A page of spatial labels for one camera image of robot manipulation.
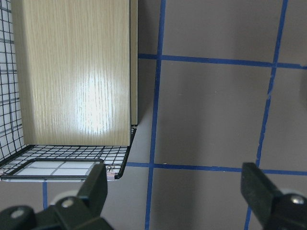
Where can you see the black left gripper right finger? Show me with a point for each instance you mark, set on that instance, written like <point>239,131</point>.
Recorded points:
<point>258,190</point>

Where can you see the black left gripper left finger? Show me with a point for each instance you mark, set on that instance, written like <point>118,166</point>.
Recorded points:
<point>93,192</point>

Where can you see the wire basket with wooden shelf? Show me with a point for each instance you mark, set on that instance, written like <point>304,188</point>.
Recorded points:
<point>68,88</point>

